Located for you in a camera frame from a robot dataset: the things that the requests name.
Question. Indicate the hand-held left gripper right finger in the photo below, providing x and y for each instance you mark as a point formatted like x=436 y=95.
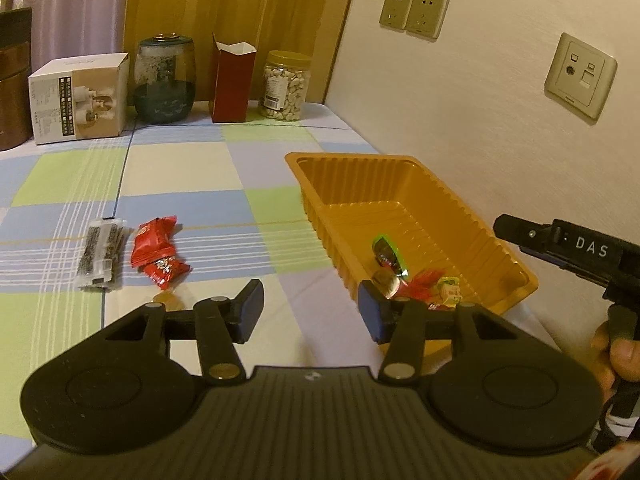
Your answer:
x=372 y=312

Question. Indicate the wooden panel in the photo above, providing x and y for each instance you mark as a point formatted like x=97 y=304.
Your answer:
x=250 y=5

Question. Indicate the blue glass jar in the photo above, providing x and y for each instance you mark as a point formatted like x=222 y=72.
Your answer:
x=162 y=85

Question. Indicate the orange plastic tray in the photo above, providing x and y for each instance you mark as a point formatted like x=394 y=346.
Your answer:
x=440 y=200

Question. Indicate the yellow green candy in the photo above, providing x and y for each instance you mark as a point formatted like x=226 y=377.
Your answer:
x=448 y=291

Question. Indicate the brown thermos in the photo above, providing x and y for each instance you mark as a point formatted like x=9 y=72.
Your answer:
x=15 y=100

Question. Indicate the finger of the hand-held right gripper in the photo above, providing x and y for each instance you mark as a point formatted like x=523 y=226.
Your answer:
x=520 y=232
x=542 y=256

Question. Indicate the beige data wall plate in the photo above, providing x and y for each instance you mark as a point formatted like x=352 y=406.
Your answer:
x=580 y=76

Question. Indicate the red printed cloth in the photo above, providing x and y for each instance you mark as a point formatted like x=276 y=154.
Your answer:
x=615 y=467

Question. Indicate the small red candy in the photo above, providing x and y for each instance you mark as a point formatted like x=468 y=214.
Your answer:
x=165 y=271

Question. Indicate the plastic jar of nuts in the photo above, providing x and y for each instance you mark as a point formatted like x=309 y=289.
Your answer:
x=285 y=90

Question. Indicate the dark red carton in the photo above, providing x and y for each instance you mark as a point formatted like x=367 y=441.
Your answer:
x=230 y=90

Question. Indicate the checkered tablecloth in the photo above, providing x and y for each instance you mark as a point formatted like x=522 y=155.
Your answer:
x=200 y=170

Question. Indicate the orange yellow candy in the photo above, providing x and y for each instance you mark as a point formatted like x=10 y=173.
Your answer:
x=170 y=302

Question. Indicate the person's right hand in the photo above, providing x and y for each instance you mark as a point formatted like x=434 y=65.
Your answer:
x=625 y=365

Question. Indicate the pink curtain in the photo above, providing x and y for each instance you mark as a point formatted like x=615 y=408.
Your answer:
x=75 y=0

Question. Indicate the large red snack packet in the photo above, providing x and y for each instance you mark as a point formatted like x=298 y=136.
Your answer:
x=152 y=242

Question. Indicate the white cardboard box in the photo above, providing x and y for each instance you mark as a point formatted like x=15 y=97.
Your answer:
x=75 y=105

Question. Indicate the beige wall socket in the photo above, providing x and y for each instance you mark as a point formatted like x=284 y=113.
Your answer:
x=427 y=15
x=395 y=9

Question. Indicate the black striped snack packet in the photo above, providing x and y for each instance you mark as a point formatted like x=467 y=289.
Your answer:
x=102 y=255

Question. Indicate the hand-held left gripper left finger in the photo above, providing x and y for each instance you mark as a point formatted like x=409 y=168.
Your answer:
x=250 y=310

